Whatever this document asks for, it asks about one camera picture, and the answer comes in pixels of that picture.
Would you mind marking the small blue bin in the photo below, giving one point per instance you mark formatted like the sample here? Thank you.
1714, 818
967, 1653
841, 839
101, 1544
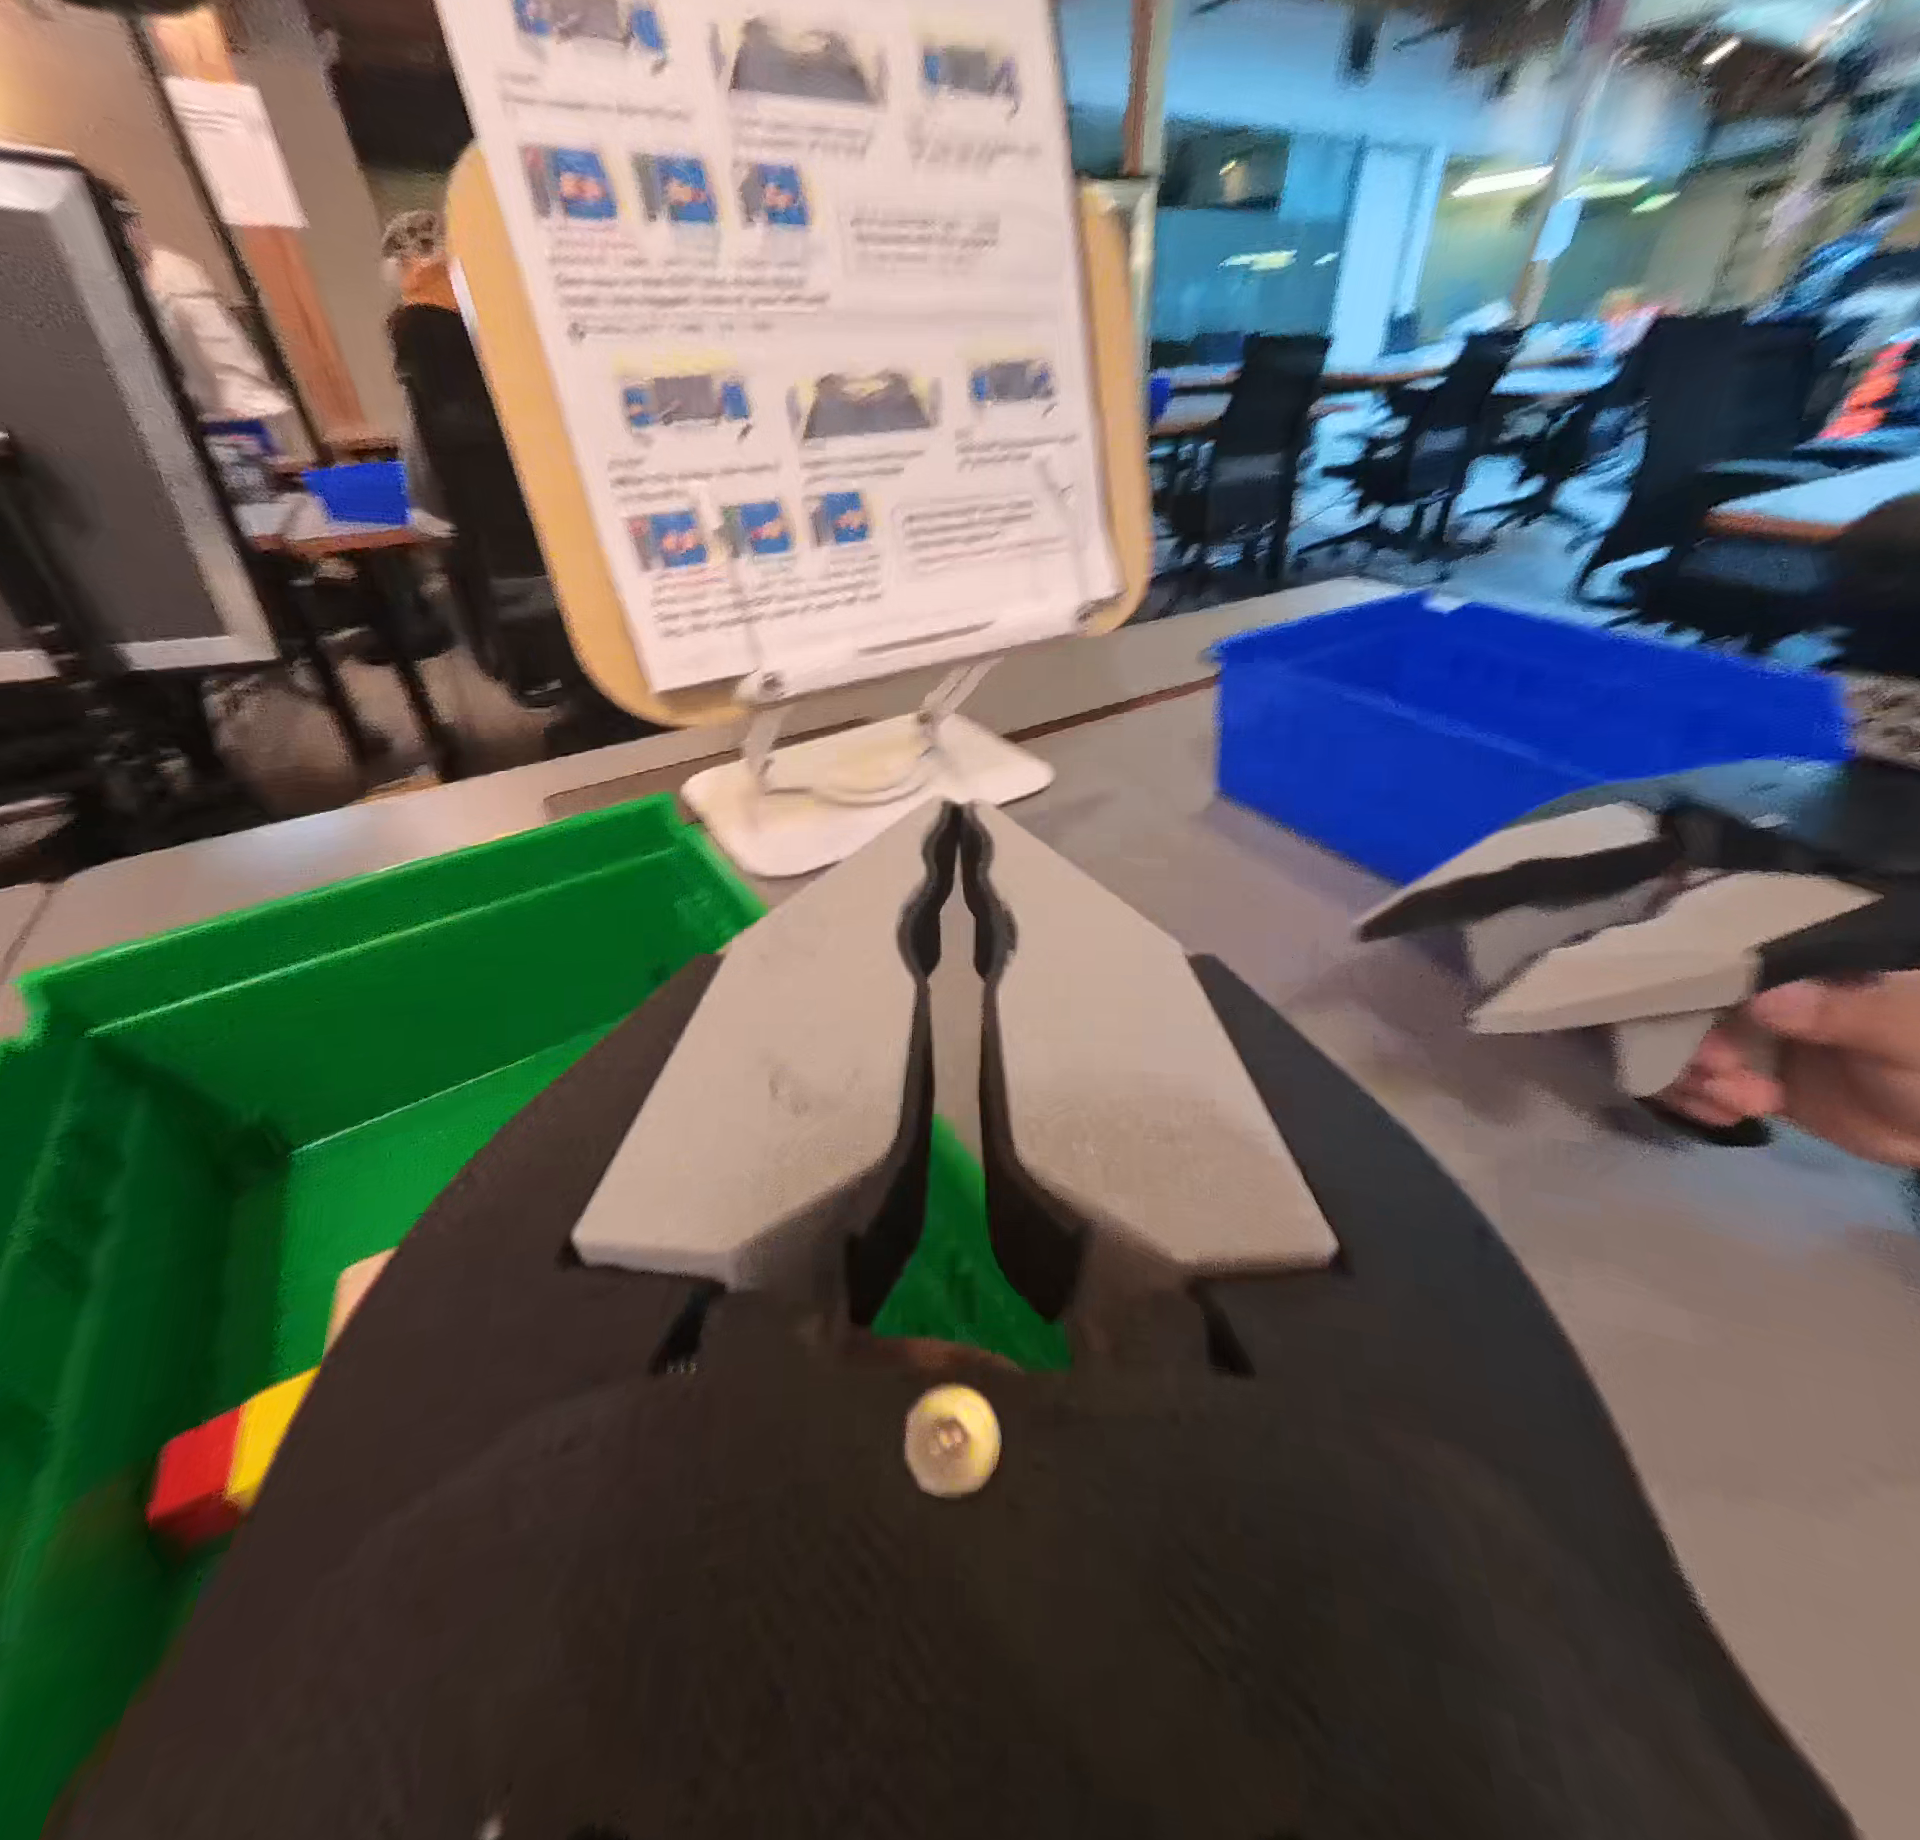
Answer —
360, 494

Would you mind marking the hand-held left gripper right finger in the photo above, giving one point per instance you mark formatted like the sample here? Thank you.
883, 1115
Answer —
1141, 1107

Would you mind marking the wooden cube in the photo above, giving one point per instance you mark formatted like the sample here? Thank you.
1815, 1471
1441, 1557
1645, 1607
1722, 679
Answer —
360, 1297

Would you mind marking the person's right hand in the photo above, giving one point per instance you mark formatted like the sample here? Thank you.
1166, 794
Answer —
1845, 1061

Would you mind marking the wooden edged table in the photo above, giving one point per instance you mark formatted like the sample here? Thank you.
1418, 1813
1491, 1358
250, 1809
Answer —
1800, 498

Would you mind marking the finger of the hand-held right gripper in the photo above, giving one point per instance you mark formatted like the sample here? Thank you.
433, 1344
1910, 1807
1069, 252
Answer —
1665, 956
1545, 857

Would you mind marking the blue plastic bin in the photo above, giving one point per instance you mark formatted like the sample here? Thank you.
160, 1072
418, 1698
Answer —
1426, 732

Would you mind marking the red block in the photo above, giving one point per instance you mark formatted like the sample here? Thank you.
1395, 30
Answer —
191, 1480

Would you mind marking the grey desk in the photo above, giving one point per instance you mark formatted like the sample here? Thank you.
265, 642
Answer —
1576, 1346

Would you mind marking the printed instruction sheet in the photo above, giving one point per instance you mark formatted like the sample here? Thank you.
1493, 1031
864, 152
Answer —
780, 297

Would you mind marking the yellow block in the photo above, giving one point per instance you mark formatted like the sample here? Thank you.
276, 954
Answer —
270, 1436

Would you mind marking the grey computer monitor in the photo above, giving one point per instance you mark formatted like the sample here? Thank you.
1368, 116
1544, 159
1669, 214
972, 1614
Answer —
91, 416

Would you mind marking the white paper notice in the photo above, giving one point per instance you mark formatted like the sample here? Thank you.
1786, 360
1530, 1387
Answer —
233, 152

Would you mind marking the white board stand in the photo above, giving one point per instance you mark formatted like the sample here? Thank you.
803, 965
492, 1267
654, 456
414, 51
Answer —
841, 821

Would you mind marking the green plastic bin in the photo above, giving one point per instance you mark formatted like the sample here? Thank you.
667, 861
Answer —
451, 971

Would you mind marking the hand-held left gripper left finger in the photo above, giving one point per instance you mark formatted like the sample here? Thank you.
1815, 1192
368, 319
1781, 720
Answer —
751, 1092

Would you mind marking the black office chair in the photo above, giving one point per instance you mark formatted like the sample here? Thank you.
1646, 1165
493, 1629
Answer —
1252, 447
1441, 432
1711, 447

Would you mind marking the brown table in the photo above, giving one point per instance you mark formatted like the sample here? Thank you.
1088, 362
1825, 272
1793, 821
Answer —
346, 533

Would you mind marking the wooden display board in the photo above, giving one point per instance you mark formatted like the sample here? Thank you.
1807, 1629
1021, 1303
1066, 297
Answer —
511, 447

